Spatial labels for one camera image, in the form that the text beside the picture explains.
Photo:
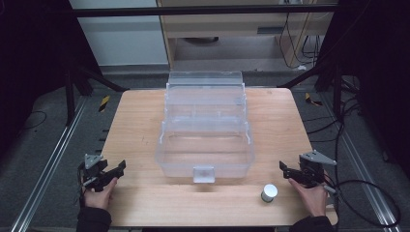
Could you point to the light wooden desk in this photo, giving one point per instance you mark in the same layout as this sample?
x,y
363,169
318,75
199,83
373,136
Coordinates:
x,y
225,27

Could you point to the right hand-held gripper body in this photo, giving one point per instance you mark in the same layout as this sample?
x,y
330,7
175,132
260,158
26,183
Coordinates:
x,y
312,170

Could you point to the black curtain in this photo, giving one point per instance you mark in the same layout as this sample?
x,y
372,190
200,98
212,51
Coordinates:
x,y
32,64
380,64

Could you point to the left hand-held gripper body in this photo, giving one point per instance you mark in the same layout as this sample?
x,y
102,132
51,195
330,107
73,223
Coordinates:
x,y
93,175

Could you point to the clear plastic storage box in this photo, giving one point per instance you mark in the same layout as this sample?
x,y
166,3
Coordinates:
x,y
205,141

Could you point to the person's left hand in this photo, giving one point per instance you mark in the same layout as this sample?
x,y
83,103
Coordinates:
x,y
98,197

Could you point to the white cabinet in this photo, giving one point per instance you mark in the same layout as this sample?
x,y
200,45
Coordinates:
x,y
122,38

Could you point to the black metal stand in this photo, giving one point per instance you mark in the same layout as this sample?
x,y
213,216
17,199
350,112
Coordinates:
x,y
69,96
336,90

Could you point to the aluminium floor rail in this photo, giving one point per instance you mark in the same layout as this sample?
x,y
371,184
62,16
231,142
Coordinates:
x,y
51,164
361,161

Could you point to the yellow black striped tape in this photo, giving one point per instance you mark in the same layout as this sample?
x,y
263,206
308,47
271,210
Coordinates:
x,y
104,103
312,100

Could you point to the black horizontal frame bar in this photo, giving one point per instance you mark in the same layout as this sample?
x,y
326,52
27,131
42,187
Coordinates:
x,y
193,11

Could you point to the person's right hand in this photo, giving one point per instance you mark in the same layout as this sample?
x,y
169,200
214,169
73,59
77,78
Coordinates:
x,y
311,198

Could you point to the small white round container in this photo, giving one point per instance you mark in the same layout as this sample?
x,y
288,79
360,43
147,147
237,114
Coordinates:
x,y
269,192

